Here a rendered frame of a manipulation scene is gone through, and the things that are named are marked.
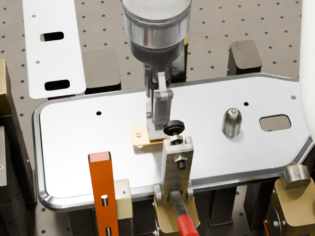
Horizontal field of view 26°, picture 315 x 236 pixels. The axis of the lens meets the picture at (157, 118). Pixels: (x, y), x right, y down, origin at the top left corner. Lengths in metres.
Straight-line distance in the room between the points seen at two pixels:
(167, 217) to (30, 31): 0.50
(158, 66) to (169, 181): 0.16
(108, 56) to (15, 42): 0.48
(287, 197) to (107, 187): 0.26
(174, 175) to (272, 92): 0.35
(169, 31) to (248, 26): 0.87
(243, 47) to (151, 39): 0.43
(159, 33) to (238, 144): 0.32
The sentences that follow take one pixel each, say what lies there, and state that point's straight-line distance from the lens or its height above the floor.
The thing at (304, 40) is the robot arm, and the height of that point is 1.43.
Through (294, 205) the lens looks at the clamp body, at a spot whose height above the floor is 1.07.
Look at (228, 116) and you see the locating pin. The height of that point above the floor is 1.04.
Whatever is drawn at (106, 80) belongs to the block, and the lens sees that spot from 1.24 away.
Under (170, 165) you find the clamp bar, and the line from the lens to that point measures 0.89.
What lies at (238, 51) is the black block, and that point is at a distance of 1.28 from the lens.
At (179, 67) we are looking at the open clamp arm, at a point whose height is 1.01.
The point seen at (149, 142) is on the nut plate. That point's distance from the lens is 1.11.
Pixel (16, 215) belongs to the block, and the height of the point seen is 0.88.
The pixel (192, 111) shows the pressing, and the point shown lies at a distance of 1.17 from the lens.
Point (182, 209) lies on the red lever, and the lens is 0.94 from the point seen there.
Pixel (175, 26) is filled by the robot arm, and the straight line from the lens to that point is 0.88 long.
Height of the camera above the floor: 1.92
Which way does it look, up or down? 53 degrees down
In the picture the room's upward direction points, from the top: straight up
